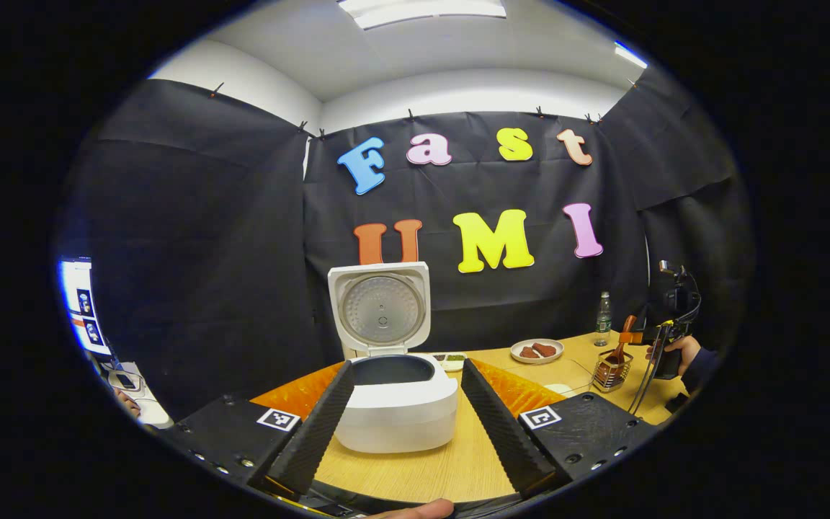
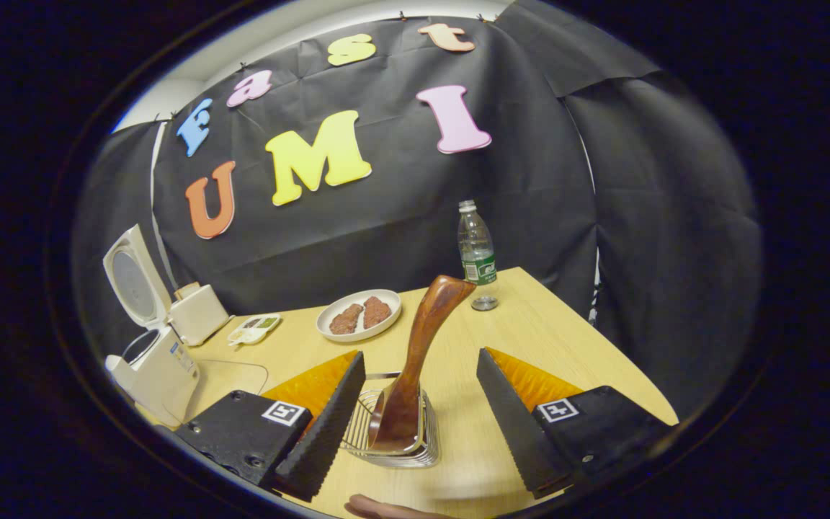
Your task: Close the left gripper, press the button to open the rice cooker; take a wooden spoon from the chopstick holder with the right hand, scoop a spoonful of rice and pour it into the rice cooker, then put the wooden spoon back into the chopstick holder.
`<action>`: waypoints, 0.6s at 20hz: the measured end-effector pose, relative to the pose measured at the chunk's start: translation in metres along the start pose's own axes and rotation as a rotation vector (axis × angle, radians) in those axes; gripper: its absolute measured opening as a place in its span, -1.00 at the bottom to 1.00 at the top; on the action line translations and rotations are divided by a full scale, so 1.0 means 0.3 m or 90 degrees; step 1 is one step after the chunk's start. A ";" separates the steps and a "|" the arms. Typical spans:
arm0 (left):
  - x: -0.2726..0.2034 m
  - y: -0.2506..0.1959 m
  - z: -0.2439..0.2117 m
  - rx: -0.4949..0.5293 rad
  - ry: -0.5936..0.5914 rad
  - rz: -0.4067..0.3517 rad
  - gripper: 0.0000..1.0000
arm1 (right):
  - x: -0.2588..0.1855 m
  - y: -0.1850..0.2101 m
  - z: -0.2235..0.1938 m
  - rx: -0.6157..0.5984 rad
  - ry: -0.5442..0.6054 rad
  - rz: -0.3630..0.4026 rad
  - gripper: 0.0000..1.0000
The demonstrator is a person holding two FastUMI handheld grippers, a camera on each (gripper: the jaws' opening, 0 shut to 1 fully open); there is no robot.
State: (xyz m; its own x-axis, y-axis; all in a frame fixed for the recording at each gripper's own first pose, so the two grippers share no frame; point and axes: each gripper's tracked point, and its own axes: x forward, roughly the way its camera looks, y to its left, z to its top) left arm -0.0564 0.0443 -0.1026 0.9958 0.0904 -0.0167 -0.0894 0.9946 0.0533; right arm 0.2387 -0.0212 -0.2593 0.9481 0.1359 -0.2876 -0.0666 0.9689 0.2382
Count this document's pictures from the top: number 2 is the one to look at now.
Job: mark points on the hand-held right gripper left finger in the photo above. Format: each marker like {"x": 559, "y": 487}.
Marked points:
{"x": 321, "y": 432}

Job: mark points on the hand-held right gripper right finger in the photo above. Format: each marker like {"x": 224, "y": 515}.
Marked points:
{"x": 512, "y": 425}

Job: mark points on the brown wooden spoon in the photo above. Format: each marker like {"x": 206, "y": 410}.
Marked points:
{"x": 422, "y": 339}

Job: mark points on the white rice cooker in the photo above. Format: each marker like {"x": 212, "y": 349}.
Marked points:
{"x": 159, "y": 371}

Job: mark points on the white plate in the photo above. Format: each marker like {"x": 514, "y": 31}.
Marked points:
{"x": 328, "y": 333}

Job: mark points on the brown meat piece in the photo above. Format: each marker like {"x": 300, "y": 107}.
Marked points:
{"x": 376, "y": 311}
{"x": 346, "y": 318}

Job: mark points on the white divided sauce dish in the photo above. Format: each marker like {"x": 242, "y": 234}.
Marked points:
{"x": 255, "y": 329}

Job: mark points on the small bottle cap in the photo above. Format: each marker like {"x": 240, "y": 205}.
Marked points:
{"x": 485, "y": 303}

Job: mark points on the white toaster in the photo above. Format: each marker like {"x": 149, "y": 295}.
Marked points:
{"x": 202, "y": 317}

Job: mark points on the clear plastic water bottle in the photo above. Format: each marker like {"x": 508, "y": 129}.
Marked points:
{"x": 476, "y": 245}

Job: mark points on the bread slice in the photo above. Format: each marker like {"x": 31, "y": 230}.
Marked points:
{"x": 186, "y": 290}

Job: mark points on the black backdrop cloth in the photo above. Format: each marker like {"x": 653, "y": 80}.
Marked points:
{"x": 400, "y": 231}

